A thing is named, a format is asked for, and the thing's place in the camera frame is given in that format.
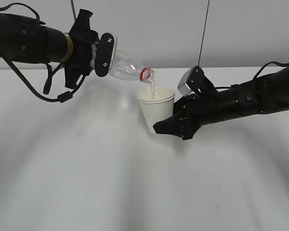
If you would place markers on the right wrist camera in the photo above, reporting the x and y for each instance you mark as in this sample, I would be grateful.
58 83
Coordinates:
191 81

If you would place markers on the clear plastic water bottle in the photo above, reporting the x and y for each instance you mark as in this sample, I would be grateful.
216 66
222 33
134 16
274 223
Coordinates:
124 67

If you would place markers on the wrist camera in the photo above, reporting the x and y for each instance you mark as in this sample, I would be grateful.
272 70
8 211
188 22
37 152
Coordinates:
105 53
191 81

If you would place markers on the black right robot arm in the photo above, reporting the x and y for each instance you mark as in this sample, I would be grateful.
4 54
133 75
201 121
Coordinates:
260 96

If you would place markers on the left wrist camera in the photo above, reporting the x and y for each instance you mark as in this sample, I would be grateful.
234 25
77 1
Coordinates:
105 53

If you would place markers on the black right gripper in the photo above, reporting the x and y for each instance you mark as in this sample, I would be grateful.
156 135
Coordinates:
191 112

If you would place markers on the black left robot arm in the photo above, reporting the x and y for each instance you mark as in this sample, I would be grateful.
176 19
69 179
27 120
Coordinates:
25 40

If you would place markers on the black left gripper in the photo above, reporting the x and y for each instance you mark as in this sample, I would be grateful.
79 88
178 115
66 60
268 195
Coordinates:
83 38

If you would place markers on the white paper cup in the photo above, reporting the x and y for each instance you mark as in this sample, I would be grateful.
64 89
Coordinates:
156 106

